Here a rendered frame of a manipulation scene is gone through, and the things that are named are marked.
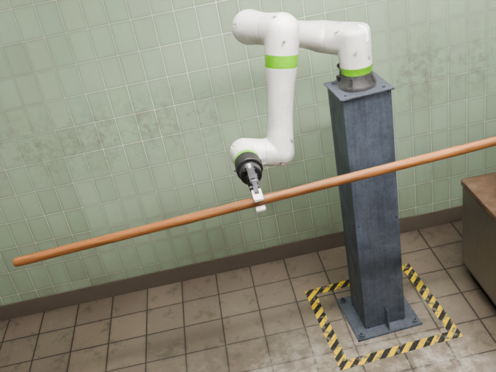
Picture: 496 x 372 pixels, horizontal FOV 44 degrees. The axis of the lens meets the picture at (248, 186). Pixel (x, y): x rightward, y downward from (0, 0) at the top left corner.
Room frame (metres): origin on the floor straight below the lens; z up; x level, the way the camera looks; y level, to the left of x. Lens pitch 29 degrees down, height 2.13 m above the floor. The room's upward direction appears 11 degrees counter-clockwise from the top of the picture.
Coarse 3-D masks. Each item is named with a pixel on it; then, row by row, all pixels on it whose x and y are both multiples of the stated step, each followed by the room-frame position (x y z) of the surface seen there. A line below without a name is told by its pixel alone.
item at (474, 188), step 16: (480, 176) 2.44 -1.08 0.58; (464, 192) 2.42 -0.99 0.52; (480, 192) 2.31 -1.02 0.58; (464, 208) 2.42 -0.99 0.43; (480, 208) 2.26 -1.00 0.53; (464, 224) 2.42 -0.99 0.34; (480, 224) 2.25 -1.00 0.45; (464, 240) 2.42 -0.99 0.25; (480, 240) 2.25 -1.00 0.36; (464, 256) 2.42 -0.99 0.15; (480, 256) 2.25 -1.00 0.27; (480, 272) 2.25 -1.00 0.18; (480, 288) 2.33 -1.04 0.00
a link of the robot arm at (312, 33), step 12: (240, 12) 2.21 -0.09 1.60; (252, 12) 2.17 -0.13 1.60; (240, 24) 2.16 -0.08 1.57; (252, 24) 2.12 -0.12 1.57; (300, 24) 2.32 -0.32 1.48; (312, 24) 2.36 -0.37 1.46; (324, 24) 2.39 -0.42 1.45; (240, 36) 2.16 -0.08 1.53; (252, 36) 2.11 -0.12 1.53; (300, 36) 2.30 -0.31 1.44; (312, 36) 2.33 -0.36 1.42; (324, 36) 2.35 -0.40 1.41; (312, 48) 2.37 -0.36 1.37; (324, 48) 2.35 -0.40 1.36
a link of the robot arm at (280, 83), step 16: (272, 80) 2.01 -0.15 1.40; (288, 80) 2.00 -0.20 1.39; (272, 96) 2.01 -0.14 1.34; (288, 96) 2.00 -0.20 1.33; (272, 112) 2.01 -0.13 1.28; (288, 112) 2.00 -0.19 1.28; (272, 128) 2.00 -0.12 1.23; (288, 128) 1.99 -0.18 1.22; (272, 144) 1.98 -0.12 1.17; (288, 144) 1.98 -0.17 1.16; (272, 160) 1.96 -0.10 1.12; (288, 160) 1.97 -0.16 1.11
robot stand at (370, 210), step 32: (352, 96) 2.21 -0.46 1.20; (384, 96) 2.22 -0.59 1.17; (352, 128) 2.21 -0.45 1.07; (384, 128) 2.22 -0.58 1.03; (352, 160) 2.20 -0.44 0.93; (384, 160) 2.22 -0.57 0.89; (352, 192) 2.20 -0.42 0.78; (384, 192) 2.22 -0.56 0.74; (352, 224) 2.24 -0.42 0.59; (384, 224) 2.22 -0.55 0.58; (352, 256) 2.30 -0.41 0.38; (384, 256) 2.21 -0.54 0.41; (320, 288) 2.57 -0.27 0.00; (352, 288) 2.36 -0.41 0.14; (384, 288) 2.21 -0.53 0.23; (416, 288) 2.43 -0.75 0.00; (320, 320) 2.33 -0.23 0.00; (352, 320) 2.28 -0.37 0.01; (384, 320) 2.21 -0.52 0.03; (416, 320) 2.18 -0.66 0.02; (448, 320) 2.16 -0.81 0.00; (384, 352) 2.04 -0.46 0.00
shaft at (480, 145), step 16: (464, 144) 1.69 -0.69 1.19; (480, 144) 1.67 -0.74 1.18; (400, 160) 1.68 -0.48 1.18; (416, 160) 1.67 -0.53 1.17; (432, 160) 1.67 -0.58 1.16; (336, 176) 1.67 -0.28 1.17; (352, 176) 1.66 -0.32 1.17; (368, 176) 1.66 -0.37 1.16; (288, 192) 1.65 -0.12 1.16; (304, 192) 1.65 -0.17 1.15; (224, 208) 1.65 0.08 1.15; (240, 208) 1.64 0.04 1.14; (160, 224) 1.64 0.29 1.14; (176, 224) 1.64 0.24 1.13; (96, 240) 1.63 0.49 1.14; (112, 240) 1.63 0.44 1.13; (32, 256) 1.62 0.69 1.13; (48, 256) 1.62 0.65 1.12
